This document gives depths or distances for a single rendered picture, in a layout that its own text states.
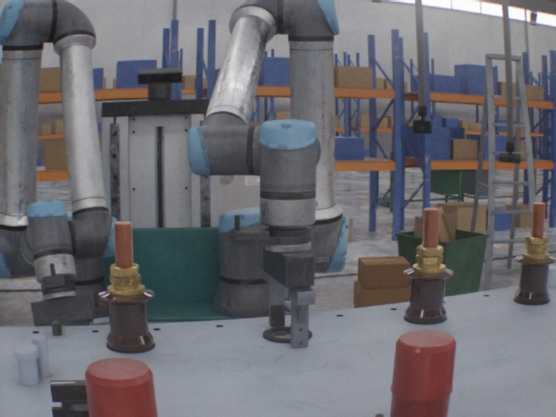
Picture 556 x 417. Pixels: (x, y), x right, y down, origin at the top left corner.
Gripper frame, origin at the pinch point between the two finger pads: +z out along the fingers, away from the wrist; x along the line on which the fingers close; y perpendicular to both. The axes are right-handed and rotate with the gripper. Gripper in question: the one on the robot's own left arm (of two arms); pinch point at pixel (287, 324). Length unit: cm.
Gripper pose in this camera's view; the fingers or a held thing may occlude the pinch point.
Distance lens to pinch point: 117.7
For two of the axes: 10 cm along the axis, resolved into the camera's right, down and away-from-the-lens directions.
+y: 9.6, -0.4, 2.9
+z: 0.0, 9.9, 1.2
